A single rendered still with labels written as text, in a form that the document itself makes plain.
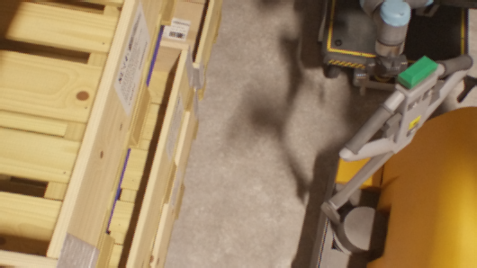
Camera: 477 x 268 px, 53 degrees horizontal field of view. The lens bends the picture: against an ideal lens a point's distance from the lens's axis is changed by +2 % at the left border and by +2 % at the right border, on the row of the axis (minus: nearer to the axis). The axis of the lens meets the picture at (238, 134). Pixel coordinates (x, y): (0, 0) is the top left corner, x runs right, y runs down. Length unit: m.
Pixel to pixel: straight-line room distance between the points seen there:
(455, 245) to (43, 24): 1.31
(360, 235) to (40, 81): 1.33
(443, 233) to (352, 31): 1.19
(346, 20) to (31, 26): 1.63
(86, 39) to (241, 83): 1.50
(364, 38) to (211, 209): 1.13
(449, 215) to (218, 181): 1.18
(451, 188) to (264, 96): 1.23
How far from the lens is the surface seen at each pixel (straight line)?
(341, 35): 2.45
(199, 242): 2.35
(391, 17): 1.61
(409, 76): 1.10
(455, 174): 1.70
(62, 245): 0.86
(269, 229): 2.37
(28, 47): 1.95
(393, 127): 1.19
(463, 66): 1.29
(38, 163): 1.13
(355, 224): 1.98
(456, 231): 1.63
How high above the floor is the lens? 2.33
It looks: 69 degrees down
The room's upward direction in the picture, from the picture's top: 4 degrees clockwise
